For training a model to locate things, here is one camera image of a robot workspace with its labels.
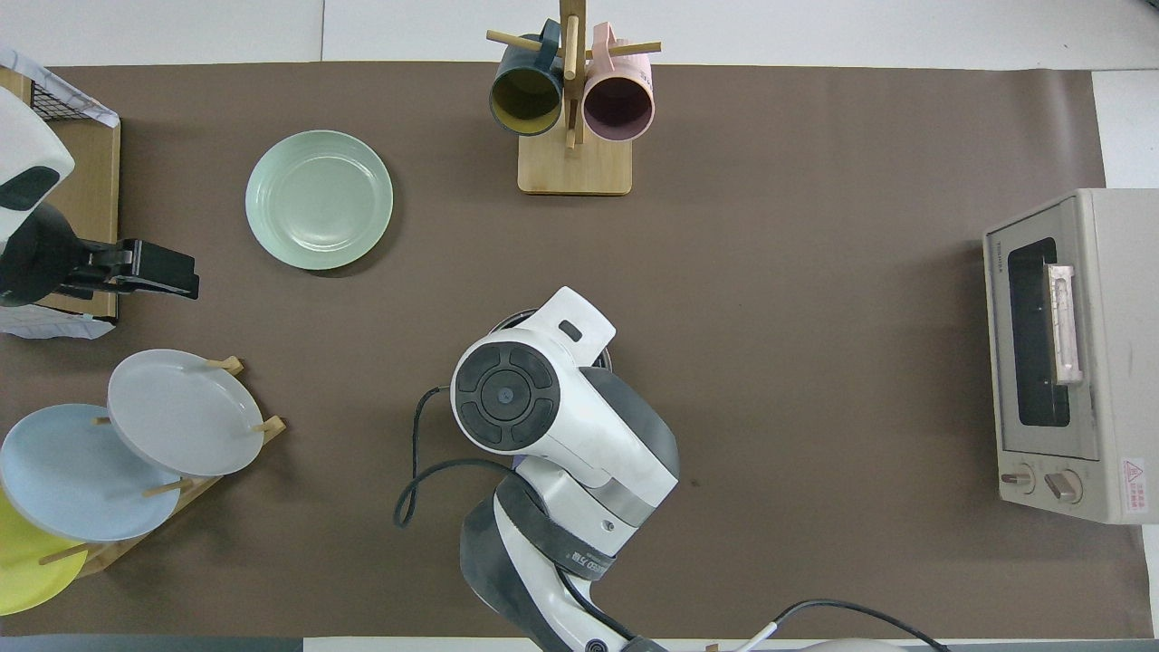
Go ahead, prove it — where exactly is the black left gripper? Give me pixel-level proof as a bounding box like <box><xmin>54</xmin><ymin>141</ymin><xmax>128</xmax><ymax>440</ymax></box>
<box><xmin>77</xmin><ymin>238</ymin><xmax>202</xmax><ymax>302</ymax></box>

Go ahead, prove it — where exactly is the grey plate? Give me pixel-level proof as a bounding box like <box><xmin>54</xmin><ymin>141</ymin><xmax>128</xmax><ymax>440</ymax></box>
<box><xmin>107</xmin><ymin>349</ymin><xmax>266</xmax><ymax>478</ymax></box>

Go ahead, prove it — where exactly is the mint green plate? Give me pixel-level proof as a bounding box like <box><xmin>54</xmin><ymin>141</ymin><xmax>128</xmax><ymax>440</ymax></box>
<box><xmin>244</xmin><ymin>129</ymin><xmax>395</xmax><ymax>271</ymax></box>

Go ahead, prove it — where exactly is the wooden plate rack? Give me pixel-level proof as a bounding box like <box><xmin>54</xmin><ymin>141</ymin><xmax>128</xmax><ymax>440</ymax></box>
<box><xmin>38</xmin><ymin>356</ymin><xmax>287</xmax><ymax>580</ymax></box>

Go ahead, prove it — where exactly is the light blue plate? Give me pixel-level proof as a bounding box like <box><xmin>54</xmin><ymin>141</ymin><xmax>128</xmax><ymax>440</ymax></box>
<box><xmin>0</xmin><ymin>404</ymin><xmax>182</xmax><ymax>542</ymax></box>

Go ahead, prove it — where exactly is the yellow plate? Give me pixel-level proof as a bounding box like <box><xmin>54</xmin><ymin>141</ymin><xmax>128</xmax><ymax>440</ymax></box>
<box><xmin>0</xmin><ymin>489</ymin><xmax>90</xmax><ymax>617</ymax></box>

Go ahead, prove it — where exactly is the brown wooden board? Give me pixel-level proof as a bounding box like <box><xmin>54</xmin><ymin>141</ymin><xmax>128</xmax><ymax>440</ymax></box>
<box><xmin>50</xmin><ymin>120</ymin><xmax>121</xmax><ymax>322</ymax></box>

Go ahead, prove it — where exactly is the white patterned paper sheet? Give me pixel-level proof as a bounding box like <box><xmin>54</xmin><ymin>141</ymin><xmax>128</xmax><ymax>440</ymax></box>
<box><xmin>0</xmin><ymin>303</ymin><xmax>117</xmax><ymax>341</ymax></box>

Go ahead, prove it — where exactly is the dark blue mug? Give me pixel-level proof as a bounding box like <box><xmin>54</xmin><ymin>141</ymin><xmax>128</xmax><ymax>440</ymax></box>
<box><xmin>489</xmin><ymin>20</ymin><xmax>567</xmax><ymax>137</ymax></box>

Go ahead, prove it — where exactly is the wooden mug tree stand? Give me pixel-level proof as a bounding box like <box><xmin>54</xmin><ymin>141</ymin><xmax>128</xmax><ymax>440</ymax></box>
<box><xmin>486</xmin><ymin>0</ymin><xmax>662</xmax><ymax>196</ymax></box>

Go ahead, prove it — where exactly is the pink ribbed mug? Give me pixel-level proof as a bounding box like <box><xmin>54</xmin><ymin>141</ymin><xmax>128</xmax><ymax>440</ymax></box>
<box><xmin>582</xmin><ymin>23</ymin><xmax>655</xmax><ymax>143</ymax></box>

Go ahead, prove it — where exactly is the brown table mat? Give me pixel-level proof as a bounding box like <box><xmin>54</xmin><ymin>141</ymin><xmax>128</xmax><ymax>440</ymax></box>
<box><xmin>0</xmin><ymin>62</ymin><xmax>1155</xmax><ymax>639</ymax></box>

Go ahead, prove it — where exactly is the beige toaster oven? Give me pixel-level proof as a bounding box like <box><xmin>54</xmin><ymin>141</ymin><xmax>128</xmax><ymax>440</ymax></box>
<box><xmin>982</xmin><ymin>187</ymin><xmax>1159</xmax><ymax>526</ymax></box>

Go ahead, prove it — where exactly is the black wire basket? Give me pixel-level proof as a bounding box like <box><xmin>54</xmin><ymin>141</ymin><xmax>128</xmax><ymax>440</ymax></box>
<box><xmin>30</xmin><ymin>75</ymin><xmax>102</xmax><ymax>125</ymax></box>

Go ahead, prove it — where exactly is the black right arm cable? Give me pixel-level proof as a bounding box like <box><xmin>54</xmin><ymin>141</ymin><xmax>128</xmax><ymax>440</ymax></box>
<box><xmin>394</xmin><ymin>387</ymin><xmax>952</xmax><ymax>652</ymax></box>

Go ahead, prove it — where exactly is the black pot with blue handle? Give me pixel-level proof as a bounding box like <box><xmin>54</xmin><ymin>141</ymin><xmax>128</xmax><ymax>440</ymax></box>
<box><xmin>492</xmin><ymin>311</ymin><xmax>617</xmax><ymax>467</ymax></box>

